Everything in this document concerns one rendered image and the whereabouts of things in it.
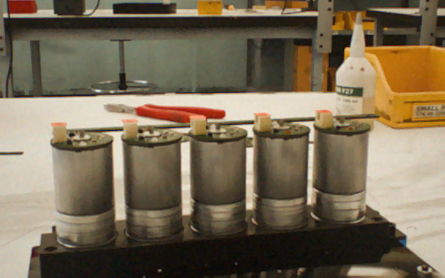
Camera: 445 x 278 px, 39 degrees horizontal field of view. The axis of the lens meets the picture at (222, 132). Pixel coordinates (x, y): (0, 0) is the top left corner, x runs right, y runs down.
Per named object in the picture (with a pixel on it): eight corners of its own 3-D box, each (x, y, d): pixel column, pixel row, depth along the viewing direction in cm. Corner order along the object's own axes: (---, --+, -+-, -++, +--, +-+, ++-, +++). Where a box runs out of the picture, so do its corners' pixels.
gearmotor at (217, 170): (253, 251, 27) (253, 134, 26) (195, 256, 26) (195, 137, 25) (237, 229, 29) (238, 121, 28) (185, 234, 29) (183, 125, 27)
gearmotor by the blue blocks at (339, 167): (373, 239, 28) (380, 127, 27) (322, 244, 27) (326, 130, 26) (350, 219, 30) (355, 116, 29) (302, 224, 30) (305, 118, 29)
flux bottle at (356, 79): (330, 125, 56) (334, 11, 54) (368, 125, 56) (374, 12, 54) (338, 134, 53) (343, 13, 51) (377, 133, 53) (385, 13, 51)
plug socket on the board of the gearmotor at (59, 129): (73, 142, 25) (72, 125, 25) (51, 143, 25) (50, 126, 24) (73, 137, 26) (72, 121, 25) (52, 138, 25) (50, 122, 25)
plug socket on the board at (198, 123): (211, 134, 26) (211, 118, 26) (191, 135, 26) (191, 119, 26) (207, 130, 27) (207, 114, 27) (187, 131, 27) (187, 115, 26)
